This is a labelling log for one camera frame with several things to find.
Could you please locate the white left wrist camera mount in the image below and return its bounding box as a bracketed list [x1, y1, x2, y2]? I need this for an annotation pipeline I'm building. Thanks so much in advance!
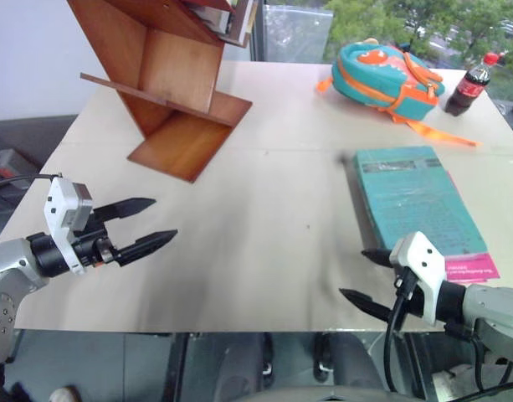
[43, 178, 94, 276]

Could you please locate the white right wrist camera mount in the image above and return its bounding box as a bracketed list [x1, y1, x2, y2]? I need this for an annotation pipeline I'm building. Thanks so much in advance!
[388, 230, 447, 327]

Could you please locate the dark window frame post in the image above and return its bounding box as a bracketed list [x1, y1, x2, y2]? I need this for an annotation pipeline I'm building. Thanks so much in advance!
[249, 0, 269, 63]

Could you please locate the red grey box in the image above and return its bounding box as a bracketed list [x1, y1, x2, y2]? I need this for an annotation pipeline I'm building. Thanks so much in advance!
[0, 148, 42, 179]

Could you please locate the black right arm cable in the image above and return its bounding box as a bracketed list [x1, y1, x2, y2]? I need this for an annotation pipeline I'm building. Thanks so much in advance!
[382, 267, 421, 394]

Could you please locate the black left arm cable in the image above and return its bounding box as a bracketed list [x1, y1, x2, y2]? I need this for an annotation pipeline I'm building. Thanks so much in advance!
[0, 173, 64, 194]

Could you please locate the brown wooden bookshelf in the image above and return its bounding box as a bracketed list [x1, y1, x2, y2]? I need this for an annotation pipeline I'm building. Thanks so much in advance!
[66, 0, 254, 184]

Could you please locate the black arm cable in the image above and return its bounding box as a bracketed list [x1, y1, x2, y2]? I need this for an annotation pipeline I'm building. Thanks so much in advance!
[0, 173, 64, 194]
[382, 267, 421, 394]

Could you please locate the cola bottle red cap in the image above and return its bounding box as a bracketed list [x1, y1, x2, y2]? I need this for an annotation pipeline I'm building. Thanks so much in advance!
[444, 51, 507, 117]

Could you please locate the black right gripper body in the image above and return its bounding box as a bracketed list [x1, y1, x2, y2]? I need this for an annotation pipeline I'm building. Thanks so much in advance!
[391, 267, 427, 326]

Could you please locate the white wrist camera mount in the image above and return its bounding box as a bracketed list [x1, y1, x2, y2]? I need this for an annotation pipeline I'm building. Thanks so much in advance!
[388, 230, 447, 327]
[43, 178, 94, 276]

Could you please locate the thin black cable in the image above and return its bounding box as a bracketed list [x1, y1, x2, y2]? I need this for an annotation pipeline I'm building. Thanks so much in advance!
[443, 320, 513, 399]

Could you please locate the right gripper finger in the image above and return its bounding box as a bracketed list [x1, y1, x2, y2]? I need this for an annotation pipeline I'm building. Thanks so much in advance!
[361, 248, 392, 268]
[338, 288, 394, 323]

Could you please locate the teal orange dinosaur backpack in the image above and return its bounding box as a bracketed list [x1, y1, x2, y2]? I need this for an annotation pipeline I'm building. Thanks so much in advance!
[315, 37, 484, 147]

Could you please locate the white shoe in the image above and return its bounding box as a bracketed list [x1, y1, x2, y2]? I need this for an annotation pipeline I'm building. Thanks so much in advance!
[49, 384, 84, 402]

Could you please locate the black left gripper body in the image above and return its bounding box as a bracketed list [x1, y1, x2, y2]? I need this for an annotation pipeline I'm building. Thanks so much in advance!
[70, 208, 118, 270]

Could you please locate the teal cover book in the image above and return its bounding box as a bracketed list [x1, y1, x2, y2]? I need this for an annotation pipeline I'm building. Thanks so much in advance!
[351, 146, 490, 257]

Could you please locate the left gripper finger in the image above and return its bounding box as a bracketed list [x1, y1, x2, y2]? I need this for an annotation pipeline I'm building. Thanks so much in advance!
[113, 229, 179, 267]
[92, 198, 158, 225]

